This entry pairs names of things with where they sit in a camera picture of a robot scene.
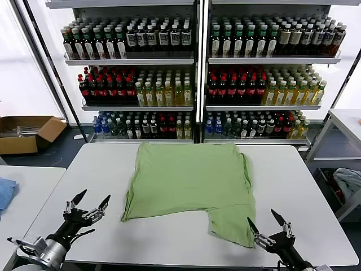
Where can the clear wrapped metal parts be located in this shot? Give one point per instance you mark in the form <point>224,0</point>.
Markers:
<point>26,131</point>

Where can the small dark bottle white cap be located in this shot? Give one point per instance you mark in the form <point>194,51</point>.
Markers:
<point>153,128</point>
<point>129,130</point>
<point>244,130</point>
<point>137,130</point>
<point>270,128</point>
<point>145,128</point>
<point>261,128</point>
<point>253,130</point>

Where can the black storage crate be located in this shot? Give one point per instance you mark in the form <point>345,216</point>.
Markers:
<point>324,180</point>

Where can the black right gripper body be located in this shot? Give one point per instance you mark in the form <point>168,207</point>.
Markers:
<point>285,248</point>

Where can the white metal frame table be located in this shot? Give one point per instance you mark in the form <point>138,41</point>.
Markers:
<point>347,118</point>

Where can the small green tinted bottle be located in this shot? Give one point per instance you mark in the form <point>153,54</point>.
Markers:
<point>236,129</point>
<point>113,128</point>
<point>227,129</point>
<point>121,129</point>

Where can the black window frame bar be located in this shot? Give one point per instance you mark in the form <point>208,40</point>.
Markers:
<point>53,70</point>
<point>336,98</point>

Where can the brown cardboard box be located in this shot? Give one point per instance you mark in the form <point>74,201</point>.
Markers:
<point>17,145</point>

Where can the white metal shelf rack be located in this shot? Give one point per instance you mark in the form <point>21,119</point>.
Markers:
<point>268,60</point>
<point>127,61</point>

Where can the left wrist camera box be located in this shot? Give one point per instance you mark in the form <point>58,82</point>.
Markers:
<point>35,245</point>

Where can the grey crumpled cloth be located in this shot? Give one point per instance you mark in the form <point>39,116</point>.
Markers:
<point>348,180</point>

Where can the small cola bottle red cap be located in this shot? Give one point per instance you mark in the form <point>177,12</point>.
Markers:
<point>279,127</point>
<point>171,128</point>
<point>287,127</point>
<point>163,128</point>

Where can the white paper scrap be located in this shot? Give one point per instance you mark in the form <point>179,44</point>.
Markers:
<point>78,137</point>

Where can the small yellow drink bottle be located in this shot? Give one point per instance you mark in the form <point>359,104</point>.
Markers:
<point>304,130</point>
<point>295,130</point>
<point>179,131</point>
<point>187,131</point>

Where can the dark bottle beige label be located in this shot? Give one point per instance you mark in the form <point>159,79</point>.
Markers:
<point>295,38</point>
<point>285,38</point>

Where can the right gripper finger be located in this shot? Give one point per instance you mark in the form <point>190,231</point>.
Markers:
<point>285,224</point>
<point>259,237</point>

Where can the green polo shirt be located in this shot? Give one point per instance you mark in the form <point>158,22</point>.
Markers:
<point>186,180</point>

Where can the dark bottle grey label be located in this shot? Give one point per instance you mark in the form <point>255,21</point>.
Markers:
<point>163,38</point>
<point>151,38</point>
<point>185,38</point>
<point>307,38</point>
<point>317,38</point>
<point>338,39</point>
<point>131,38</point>
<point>141,38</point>
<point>328,39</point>
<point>175,38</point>

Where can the red item in crate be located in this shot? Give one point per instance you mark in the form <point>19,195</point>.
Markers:
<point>338,193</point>

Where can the blue folded cloth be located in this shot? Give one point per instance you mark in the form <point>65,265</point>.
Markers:
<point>7,194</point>

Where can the small blue drink bottle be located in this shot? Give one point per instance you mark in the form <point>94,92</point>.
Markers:
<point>209,127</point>
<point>218,127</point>
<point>105,127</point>
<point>97,127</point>

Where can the dark bottle green cap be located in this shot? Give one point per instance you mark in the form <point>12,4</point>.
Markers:
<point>121,46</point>
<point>68,45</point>
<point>88,46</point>
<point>261,42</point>
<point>99,46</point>
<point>215,42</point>
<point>250,42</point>
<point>272,42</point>
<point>110,46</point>
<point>238,42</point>
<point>227,42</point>
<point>78,46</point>

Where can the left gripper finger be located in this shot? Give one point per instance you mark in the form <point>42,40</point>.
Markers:
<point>98,210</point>
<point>74,201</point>

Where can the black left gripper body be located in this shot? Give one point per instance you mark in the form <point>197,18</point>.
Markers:
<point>73,223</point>

